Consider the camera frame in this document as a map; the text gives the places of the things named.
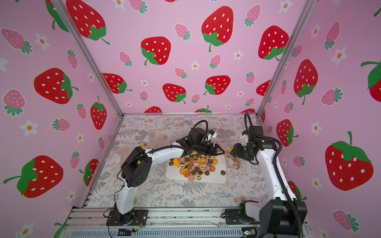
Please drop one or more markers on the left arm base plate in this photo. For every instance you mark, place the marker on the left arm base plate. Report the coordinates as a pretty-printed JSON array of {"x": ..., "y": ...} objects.
[{"x": 132, "y": 218}]

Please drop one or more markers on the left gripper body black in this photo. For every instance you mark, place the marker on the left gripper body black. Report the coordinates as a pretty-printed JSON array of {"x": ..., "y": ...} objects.
[{"x": 204, "y": 149}]

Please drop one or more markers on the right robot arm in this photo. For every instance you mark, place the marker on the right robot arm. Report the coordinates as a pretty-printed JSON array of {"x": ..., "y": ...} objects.
[{"x": 283, "y": 214}]

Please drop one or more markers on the aluminium front rail frame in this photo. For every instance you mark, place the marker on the aluminium front rail frame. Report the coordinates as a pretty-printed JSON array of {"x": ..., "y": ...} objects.
[{"x": 188, "y": 222}]

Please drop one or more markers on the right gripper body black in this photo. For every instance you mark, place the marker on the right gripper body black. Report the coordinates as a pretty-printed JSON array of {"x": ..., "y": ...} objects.
[{"x": 238, "y": 151}]

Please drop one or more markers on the white plastic tray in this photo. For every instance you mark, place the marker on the white plastic tray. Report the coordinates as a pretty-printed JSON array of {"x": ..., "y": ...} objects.
[{"x": 198, "y": 168}]

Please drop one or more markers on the ziploc bag yellow duck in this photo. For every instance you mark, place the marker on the ziploc bag yellow duck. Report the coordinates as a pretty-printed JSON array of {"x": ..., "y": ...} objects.
[{"x": 154, "y": 140}]

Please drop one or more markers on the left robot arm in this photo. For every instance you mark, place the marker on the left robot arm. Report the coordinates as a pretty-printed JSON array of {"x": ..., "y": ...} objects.
[{"x": 135, "y": 169}]

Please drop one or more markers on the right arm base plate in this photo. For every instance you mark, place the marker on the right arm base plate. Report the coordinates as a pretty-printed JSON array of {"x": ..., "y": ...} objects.
[{"x": 237, "y": 217}]

